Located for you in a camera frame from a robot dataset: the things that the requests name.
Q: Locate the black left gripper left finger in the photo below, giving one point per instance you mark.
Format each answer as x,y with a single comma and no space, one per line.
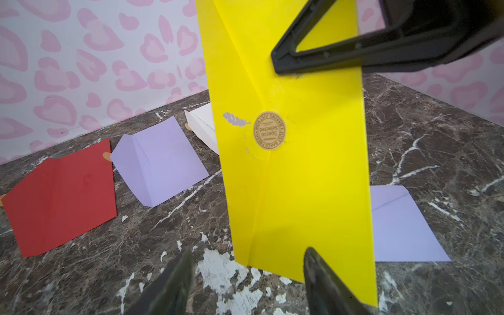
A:
169,293

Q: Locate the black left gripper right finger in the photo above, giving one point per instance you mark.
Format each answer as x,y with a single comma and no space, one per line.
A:
326,292

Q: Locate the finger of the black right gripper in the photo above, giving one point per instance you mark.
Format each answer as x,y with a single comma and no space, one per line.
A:
417,35

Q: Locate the lilac envelope with butterfly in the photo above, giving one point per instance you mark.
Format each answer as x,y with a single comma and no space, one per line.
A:
158,163

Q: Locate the red envelope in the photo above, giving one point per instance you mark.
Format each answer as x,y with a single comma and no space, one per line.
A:
61,199

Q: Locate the yellow envelope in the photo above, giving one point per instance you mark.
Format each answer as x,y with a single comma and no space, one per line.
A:
293,149

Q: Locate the cream white envelope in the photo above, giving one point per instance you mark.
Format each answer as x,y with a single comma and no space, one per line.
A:
201,122

